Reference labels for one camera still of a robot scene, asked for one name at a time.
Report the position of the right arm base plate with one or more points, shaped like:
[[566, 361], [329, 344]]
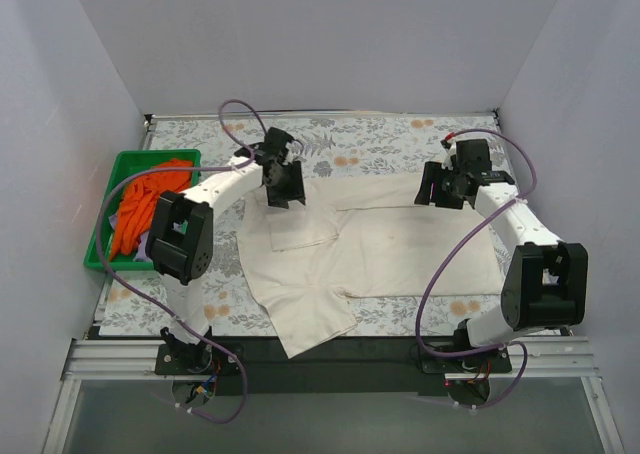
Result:
[[495, 361]]

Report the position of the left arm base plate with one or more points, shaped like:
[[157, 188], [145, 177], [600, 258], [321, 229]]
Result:
[[184, 367]]

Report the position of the cream white t shirt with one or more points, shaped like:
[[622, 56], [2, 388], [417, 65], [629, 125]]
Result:
[[361, 237]]

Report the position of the green plastic tray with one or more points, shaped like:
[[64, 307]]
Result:
[[128, 163]]

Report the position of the purple t shirt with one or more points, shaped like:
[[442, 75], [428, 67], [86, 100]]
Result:
[[139, 255]]

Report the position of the floral patterned table mat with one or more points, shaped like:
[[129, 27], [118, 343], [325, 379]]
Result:
[[337, 145]]

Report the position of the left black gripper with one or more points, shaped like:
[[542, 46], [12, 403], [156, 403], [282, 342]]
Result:
[[282, 178]]

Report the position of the orange t shirt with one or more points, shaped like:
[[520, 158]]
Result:
[[137, 207]]

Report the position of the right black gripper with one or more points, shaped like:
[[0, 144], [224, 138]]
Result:
[[445, 185]]

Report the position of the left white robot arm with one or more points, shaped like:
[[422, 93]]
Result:
[[181, 237]]

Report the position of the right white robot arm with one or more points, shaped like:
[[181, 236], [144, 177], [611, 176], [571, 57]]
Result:
[[546, 283]]

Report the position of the aluminium frame rail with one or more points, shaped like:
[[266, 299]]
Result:
[[144, 359]]

